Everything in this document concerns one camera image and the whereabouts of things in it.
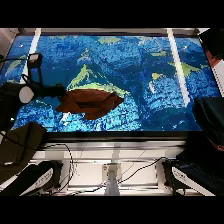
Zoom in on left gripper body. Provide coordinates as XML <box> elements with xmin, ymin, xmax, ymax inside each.
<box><xmin>41</xmin><ymin>83</ymin><xmax>68</xmax><ymax>99</ymax></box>

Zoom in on black cable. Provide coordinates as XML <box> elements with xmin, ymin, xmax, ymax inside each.
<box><xmin>117</xmin><ymin>156</ymin><xmax>167</xmax><ymax>185</ymax></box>
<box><xmin>42</xmin><ymin>142</ymin><xmax>76</xmax><ymax>195</ymax></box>

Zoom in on person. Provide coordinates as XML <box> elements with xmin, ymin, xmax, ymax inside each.
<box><xmin>198</xmin><ymin>28</ymin><xmax>224</xmax><ymax>98</ymax></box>

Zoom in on brown garment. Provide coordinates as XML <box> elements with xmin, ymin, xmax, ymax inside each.
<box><xmin>55</xmin><ymin>87</ymin><xmax>126</xmax><ymax>121</ymax></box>

